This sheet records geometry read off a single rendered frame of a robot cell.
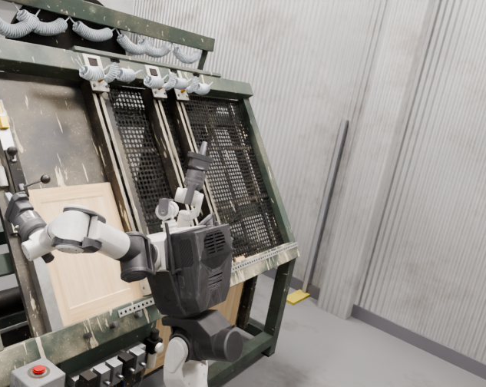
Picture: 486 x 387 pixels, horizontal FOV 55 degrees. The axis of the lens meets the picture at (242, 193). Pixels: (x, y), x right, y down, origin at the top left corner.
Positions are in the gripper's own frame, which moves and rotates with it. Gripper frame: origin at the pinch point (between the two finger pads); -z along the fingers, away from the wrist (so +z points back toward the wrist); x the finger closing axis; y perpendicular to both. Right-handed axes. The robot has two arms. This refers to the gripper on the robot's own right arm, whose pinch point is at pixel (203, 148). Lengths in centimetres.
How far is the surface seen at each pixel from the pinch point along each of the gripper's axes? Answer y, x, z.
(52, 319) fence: -12, 44, 82
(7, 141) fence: 10, 77, 20
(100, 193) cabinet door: 24, 34, 32
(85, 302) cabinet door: -1, 32, 76
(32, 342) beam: -19, 50, 88
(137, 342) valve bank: 3, 5, 91
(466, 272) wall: 62, -266, 24
